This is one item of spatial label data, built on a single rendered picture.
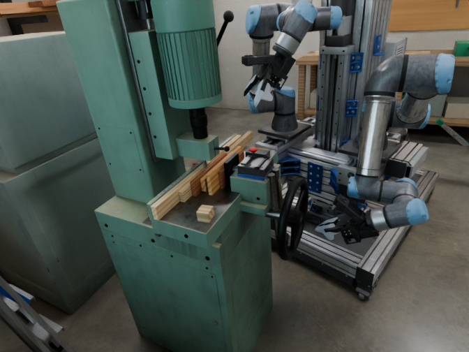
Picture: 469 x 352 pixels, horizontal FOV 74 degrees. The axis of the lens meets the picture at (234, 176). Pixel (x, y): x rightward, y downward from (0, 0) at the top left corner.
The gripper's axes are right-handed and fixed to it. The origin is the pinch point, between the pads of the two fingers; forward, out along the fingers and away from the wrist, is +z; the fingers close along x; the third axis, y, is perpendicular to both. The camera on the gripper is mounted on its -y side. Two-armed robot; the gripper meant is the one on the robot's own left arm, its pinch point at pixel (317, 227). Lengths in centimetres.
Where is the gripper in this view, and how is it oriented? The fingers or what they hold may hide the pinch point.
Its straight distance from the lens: 120.3
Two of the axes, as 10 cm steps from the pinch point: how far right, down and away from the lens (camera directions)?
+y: 5.2, 8.3, 2.1
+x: 4.5, -4.7, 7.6
